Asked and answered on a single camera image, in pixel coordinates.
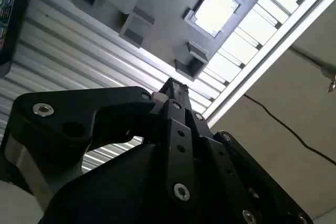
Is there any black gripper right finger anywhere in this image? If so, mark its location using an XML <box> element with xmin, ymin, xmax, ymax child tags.
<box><xmin>175</xmin><ymin>80</ymin><xmax>313</xmax><ymax>224</ymax></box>

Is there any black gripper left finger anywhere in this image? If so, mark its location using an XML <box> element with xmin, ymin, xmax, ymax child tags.
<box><xmin>4</xmin><ymin>78</ymin><xmax>195</xmax><ymax>209</ymax></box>

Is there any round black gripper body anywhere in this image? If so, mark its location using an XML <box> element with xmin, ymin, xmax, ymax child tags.
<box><xmin>43</xmin><ymin>142</ymin><xmax>237</xmax><ymax>224</ymax></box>

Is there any silver square CPU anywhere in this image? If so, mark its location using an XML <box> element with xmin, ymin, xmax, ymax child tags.
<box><xmin>193</xmin><ymin>0</ymin><xmax>241</xmax><ymax>33</ymax></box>

